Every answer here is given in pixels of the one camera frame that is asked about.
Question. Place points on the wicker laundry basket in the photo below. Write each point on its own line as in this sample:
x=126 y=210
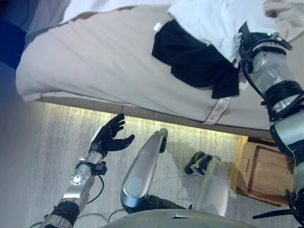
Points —
x=266 y=171

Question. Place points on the silver robot leg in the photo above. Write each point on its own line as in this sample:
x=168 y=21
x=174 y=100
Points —
x=140 y=171
x=212 y=190

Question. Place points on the silver left robot leg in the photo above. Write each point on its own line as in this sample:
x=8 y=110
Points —
x=140 y=171

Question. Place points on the grey striped rug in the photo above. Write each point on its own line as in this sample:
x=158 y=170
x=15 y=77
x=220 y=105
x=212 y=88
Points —
x=59 y=147

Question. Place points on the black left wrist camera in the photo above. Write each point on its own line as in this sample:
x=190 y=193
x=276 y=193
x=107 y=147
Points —
x=101 y=168

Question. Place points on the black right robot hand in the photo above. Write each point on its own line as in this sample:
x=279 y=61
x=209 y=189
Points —
x=249 y=38

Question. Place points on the white garment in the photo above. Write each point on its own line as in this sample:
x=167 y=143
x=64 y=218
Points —
x=213 y=21

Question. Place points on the beige covered bed mattress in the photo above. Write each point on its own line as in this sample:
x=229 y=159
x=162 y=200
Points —
x=95 y=61

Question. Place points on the dark right robot foot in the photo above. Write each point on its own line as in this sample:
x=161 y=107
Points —
x=197 y=162

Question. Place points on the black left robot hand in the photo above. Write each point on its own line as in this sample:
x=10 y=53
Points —
x=109 y=140

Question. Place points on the grey robot torso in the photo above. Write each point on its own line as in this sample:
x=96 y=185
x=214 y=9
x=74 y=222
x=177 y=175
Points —
x=166 y=219

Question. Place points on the silver right robot leg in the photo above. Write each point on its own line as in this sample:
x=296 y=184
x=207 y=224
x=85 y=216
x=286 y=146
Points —
x=212 y=190

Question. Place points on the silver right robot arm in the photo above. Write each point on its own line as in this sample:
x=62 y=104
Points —
x=273 y=69

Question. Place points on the black garment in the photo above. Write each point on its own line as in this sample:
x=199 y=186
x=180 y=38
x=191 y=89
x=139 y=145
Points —
x=194 y=59

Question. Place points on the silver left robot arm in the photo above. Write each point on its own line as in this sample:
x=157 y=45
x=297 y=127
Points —
x=78 y=180

